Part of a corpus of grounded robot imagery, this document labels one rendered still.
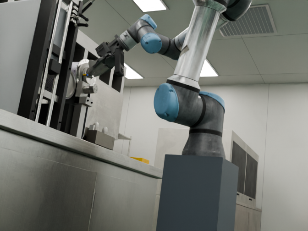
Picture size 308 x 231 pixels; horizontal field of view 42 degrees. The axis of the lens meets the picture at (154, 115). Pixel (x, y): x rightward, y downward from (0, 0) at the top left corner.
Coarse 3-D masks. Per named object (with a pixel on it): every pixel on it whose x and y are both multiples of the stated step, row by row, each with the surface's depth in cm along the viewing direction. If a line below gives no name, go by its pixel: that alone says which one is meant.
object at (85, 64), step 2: (82, 64) 174; (84, 64) 175; (86, 64) 176; (82, 66) 174; (84, 66) 175; (86, 66) 176; (88, 66) 178; (80, 68) 172; (82, 68) 174; (80, 70) 172; (82, 70) 174; (80, 72) 172; (80, 74) 172; (80, 76) 172; (80, 78) 172; (80, 80) 172; (76, 84) 174; (76, 86) 176; (76, 88) 178
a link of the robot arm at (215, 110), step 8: (200, 96) 136; (208, 96) 138; (216, 96) 138; (208, 104) 135; (216, 104) 138; (224, 104) 141; (208, 112) 135; (216, 112) 137; (224, 112) 141; (200, 120) 134; (208, 120) 136; (216, 120) 136; (192, 128) 138; (200, 128) 136; (208, 128) 135; (216, 128) 136
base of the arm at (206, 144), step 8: (192, 136) 137; (200, 136) 135; (208, 136) 134; (216, 136) 135; (192, 144) 134; (200, 144) 133; (208, 144) 133; (216, 144) 134; (184, 152) 136; (192, 152) 133; (200, 152) 132; (208, 152) 132; (216, 152) 132; (224, 152) 136
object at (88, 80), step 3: (84, 69) 174; (87, 69) 174; (84, 72) 173; (87, 72) 174; (84, 78) 173; (87, 78) 174; (90, 78) 177; (93, 78) 179; (84, 81) 174; (87, 81) 174; (90, 81) 176; (93, 81) 179
